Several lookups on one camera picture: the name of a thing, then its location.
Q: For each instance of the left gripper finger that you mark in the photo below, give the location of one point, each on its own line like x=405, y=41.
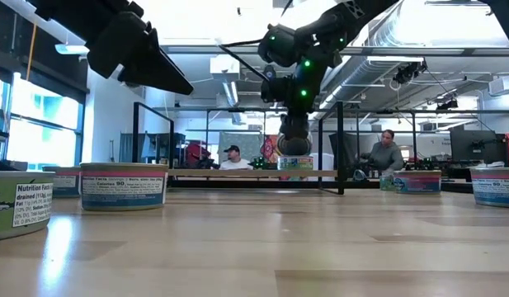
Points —
x=155, y=70

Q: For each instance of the wooden shelf black metal legs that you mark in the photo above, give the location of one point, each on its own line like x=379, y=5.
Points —
x=237, y=173

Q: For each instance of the blue pink label tuna can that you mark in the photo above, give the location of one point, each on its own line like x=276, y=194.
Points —
x=419, y=183
x=62, y=183
x=122, y=189
x=495, y=187

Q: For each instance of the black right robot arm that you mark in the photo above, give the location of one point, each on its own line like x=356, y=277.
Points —
x=320, y=39

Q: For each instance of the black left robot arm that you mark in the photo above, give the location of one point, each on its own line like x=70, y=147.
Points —
x=72, y=12

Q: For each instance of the ceiling light fixture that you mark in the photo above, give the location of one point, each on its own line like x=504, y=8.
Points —
x=70, y=49

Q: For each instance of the person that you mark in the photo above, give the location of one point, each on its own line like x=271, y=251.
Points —
x=236, y=164
x=386, y=158

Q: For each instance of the white ceiling unit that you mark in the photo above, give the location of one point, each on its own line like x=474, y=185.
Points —
x=225, y=64

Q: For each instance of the dark background storage rack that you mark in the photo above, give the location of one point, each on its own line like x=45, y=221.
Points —
x=153, y=150

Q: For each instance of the red background machine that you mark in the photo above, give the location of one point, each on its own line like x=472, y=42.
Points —
x=196, y=152

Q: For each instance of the black ceiling spotlights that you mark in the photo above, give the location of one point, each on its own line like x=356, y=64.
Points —
x=408, y=73

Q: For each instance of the large bright window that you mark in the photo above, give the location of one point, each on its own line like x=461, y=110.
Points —
x=39, y=144

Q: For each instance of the black background monitor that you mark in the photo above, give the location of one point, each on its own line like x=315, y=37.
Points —
x=477, y=146

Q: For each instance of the colourful wall art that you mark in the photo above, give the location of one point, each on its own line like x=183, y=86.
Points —
x=270, y=148

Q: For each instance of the black overhead camera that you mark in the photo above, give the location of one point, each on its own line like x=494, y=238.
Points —
x=269, y=73

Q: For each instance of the black aluminium table frame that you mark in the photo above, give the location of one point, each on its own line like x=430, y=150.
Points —
x=196, y=185

